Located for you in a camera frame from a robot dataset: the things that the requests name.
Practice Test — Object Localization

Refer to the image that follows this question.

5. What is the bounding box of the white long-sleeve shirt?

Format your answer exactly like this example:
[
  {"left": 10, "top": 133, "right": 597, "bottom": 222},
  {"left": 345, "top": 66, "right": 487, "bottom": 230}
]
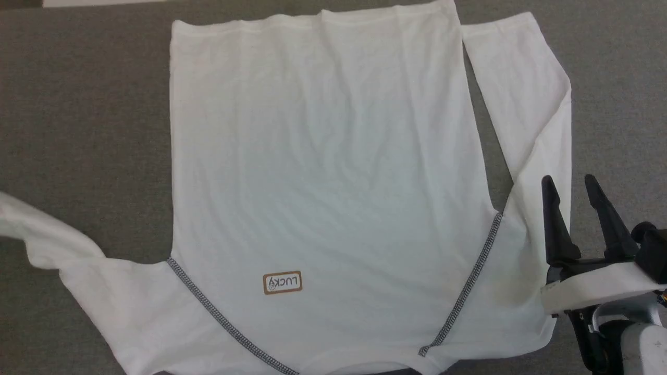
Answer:
[{"left": 0, "top": 0, "right": 574, "bottom": 375}]

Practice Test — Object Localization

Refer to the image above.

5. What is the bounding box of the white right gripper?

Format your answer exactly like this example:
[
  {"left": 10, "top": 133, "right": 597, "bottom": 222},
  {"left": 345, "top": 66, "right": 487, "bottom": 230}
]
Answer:
[{"left": 540, "top": 174, "right": 667, "bottom": 316}]

